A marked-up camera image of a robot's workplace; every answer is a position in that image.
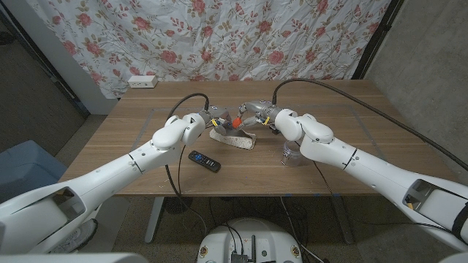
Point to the black stand pole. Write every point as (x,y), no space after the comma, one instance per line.
(376,40)

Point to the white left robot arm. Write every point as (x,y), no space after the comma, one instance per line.
(146,160)

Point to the short red pen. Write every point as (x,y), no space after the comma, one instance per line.
(237,123)

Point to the black TV remote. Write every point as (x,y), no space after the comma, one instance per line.
(204,161)

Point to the clear plastic cup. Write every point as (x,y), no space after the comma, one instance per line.
(290,157)

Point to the cream dotted pen bag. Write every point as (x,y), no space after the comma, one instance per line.
(237,140)

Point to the white power strip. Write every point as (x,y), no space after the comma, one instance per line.
(142,82)

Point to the blue plastic bin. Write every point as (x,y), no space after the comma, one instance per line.
(25,164)

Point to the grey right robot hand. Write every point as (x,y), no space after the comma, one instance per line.
(261,109)

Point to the grey table leg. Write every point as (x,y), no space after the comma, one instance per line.
(343,219)

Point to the white table leg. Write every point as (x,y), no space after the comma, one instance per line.
(154,219)

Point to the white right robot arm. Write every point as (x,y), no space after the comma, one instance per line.
(365,168)

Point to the black round floor disc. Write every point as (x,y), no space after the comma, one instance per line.
(178,205)

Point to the floral fabric backdrop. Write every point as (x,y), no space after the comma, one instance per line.
(219,36)

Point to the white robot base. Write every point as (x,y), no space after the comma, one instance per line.
(256,237)

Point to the grey sneaker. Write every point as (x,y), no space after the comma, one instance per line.
(82,235)

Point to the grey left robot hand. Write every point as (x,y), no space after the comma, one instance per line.
(219,117)

